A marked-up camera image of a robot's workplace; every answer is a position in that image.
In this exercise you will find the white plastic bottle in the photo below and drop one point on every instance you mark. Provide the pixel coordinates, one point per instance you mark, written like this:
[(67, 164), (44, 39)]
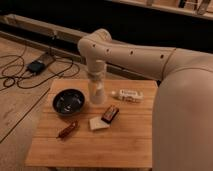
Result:
[(128, 95)]

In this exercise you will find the blue power adapter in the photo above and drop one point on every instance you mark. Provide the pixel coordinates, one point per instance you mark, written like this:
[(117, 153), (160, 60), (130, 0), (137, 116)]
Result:
[(35, 67)]

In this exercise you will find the wooden table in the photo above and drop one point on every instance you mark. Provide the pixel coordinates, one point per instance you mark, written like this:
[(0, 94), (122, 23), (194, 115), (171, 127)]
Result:
[(127, 143)]

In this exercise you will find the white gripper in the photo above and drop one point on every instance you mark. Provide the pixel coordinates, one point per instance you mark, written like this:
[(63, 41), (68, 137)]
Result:
[(96, 77)]

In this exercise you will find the dark ceramic bowl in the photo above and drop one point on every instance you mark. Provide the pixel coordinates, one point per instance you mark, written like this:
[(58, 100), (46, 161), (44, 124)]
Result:
[(68, 102)]

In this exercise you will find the dark chocolate bar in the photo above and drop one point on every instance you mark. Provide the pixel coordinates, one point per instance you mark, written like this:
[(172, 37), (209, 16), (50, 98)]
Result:
[(109, 114)]

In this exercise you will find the red pocket knife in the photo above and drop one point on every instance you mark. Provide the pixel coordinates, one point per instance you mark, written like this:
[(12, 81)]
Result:
[(65, 132)]

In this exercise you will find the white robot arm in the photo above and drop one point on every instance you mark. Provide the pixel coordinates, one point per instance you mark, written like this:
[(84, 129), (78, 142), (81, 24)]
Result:
[(182, 119)]

